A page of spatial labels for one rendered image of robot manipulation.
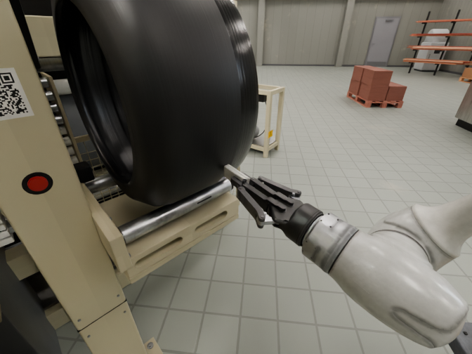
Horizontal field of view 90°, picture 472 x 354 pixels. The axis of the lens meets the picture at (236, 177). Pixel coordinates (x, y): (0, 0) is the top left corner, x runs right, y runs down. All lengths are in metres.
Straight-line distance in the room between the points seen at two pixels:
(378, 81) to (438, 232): 5.55
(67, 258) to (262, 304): 1.10
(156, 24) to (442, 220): 0.55
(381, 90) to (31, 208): 5.94
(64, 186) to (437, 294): 0.64
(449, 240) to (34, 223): 0.75
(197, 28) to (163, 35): 0.07
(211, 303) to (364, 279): 1.21
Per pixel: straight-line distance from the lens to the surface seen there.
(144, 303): 1.61
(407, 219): 0.52
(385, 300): 0.40
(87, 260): 0.71
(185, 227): 0.66
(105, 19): 0.46
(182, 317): 1.51
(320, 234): 0.41
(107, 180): 0.85
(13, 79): 0.54
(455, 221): 0.52
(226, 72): 0.47
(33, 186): 0.58
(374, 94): 6.03
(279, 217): 0.44
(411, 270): 0.41
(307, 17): 14.42
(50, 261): 0.68
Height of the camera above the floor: 1.30
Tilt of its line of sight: 30 degrees down
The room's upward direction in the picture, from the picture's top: straight up
